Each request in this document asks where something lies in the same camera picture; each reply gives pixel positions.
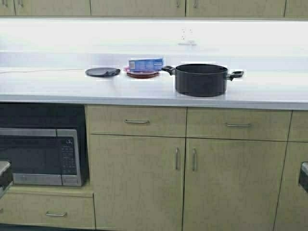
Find black cooking pot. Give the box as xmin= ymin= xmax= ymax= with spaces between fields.
xmin=162 ymin=64 xmax=244 ymax=97

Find cabinet door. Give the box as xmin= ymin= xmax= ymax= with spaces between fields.
xmin=183 ymin=138 xmax=286 ymax=231
xmin=89 ymin=135 xmax=185 ymax=231
xmin=90 ymin=0 xmax=186 ymax=17
xmin=14 ymin=0 xmax=90 ymax=16
xmin=284 ymin=0 xmax=308 ymax=19
xmin=186 ymin=0 xmax=286 ymax=18

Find dark grey pot lid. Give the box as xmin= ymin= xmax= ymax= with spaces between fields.
xmin=85 ymin=67 xmax=121 ymax=77

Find far right lower cabinet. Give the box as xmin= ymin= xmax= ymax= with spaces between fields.
xmin=274 ymin=111 xmax=308 ymax=231

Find left lower drawer front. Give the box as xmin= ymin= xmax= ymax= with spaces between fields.
xmin=86 ymin=105 xmax=187 ymax=137

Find red plate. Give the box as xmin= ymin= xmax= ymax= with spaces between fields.
xmin=127 ymin=72 xmax=159 ymax=79

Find pink polka dot plate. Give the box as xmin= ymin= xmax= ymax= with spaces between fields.
xmin=123 ymin=66 xmax=159 ymax=75

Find blue cardboard box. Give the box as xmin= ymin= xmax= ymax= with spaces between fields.
xmin=128 ymin=58 xmax=164 ymax=71

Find right lower drawer front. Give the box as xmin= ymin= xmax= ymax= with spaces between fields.
xmin=187 ymin=108 xmax=291 ymax=141

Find stainless steel microwave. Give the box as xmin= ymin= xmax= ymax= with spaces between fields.
xmin=0 ymin=128 xmax=88 ymax=187

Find drawer under microwave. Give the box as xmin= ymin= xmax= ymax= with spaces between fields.
xmin=0 ymin=193 xmax=95 ymax=229

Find left drawer metal handle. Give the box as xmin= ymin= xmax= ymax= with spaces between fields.
xmin=124 ymin=119 xmax=150 ymax=124

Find drawer metal handle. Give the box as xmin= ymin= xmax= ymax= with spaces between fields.
xmin=124 ymin=119 xmax=150 ymax=124
xmin=226 ymin=123 xmax=251 ymax=128

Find right drawer metal handle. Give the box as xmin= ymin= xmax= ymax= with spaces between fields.
xmin=226 ymin=123 xmax=251 ymax=128

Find white wall outlet plate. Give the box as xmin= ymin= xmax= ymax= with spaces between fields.
xmin=178 ymin=27 xmax=196 ymax=47

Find metal handle under microwave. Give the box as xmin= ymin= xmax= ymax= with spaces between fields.
xmin=45 ymin=211 xmax=67 ymax=217

